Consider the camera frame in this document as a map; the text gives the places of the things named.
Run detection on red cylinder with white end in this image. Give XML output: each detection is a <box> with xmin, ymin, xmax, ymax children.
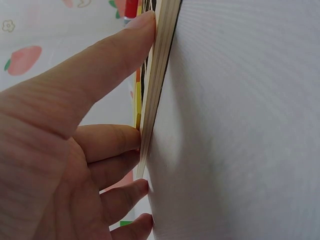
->
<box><xmin>124</xmin><ymin>0</ymin><xmax>139</xmax><ymax>26</ymax></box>

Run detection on bright yellow block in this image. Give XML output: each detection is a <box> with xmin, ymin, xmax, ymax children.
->
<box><xmin>135</xmin><ymin>81</ymin><xmax>142</xmax><ymax>115</ymax></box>

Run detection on layered light wooden board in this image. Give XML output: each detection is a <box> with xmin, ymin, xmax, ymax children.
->
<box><xmin>136</xmin><ymin>0</ymin><xmax>183</xmax><ymax>179</ymax></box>

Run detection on person's left hand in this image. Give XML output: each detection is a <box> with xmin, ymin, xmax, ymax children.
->
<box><xmin>0</xmin><ymin>9</ymin><xmax>156</xmax><ymax>240</ymax></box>

